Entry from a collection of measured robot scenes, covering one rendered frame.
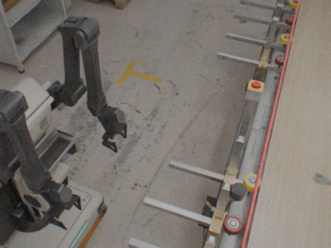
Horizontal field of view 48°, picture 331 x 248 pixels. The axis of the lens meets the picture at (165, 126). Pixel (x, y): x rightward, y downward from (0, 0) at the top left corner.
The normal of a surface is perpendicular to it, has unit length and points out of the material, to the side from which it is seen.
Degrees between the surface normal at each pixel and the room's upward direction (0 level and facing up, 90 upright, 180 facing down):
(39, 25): 0
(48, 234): 0
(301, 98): 0
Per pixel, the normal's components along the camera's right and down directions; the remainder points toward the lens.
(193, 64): 0.03, -0.67
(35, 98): 0.63, -0.28
